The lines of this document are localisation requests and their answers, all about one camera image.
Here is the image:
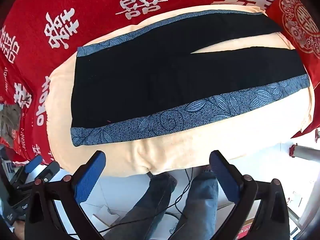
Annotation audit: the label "person's right leg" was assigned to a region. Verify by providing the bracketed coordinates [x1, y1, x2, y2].
[169, 167, 219, 240]

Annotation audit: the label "person's left leg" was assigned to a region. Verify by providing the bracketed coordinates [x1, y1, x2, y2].
[102, 172, 178, 240]

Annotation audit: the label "red cardboard box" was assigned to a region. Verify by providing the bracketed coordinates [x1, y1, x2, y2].
[235, 219, 254, 240]

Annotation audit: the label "red ornament pillow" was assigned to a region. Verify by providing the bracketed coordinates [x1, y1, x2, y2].
[266, 0, 320, 139]

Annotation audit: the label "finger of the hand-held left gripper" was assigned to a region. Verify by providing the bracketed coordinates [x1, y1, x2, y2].
[11, 155, 43, 188]
[37, 161, 61, 182]

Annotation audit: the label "black cable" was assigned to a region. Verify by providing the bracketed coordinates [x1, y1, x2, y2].
[102, 202, 175, 233]
[174, 167, 194, 220]

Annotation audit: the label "black pants with blue trim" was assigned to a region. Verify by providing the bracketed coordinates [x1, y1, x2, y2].
[71, 9, 310, 147]

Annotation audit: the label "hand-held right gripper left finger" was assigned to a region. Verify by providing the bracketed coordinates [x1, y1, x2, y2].
[25, 150, 107, 240]

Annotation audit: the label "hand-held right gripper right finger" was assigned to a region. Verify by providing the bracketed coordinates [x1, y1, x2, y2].
[209, 150, 290, 240]

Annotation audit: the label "grey patterned cloth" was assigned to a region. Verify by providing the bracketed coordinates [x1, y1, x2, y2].
[46, 5, 316, 178]

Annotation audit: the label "red-capped metal pole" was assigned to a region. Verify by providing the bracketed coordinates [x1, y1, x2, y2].
[289, 144, 320, 161]

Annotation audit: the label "white cardboard piece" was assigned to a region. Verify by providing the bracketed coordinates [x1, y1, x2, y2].
[82, 200, 121, 230]

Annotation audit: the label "person's leg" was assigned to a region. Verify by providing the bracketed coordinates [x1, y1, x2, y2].
[169, 167, 219, 240]
[102, 172, 178, 240]

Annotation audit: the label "red printed blanket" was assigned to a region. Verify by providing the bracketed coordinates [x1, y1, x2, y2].
[0, 0, 320, 165]

